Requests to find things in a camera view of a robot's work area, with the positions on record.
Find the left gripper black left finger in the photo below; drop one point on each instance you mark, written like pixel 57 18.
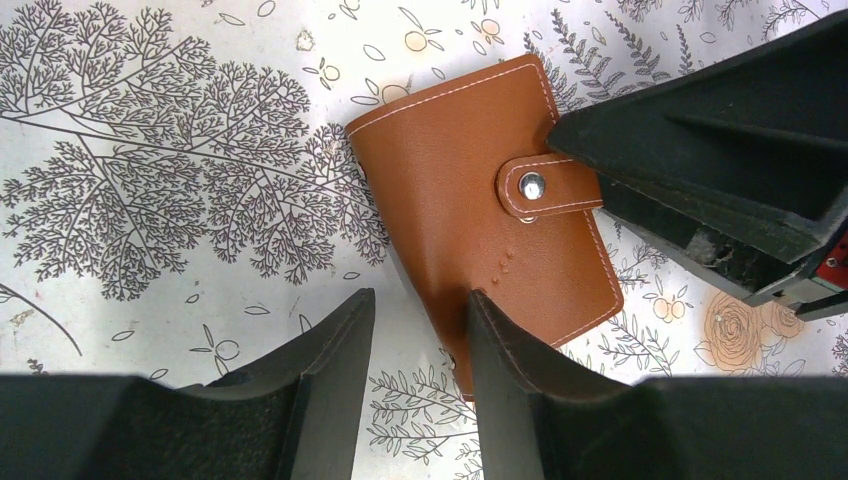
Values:
pixel 292 414

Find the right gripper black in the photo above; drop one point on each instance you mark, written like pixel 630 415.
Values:
pixel 737 172

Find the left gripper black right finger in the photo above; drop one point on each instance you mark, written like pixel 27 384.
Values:
pixel 542 415

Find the brown leather card holder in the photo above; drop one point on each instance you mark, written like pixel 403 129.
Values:
pixel 473 198

